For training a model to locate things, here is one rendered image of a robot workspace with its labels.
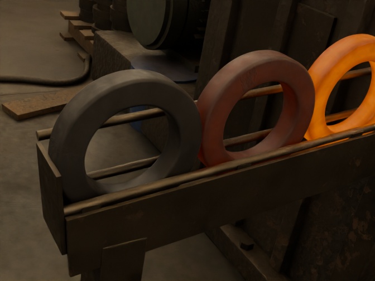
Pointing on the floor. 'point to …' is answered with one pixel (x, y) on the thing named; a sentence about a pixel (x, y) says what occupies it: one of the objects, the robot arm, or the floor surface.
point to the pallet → (95, 22)
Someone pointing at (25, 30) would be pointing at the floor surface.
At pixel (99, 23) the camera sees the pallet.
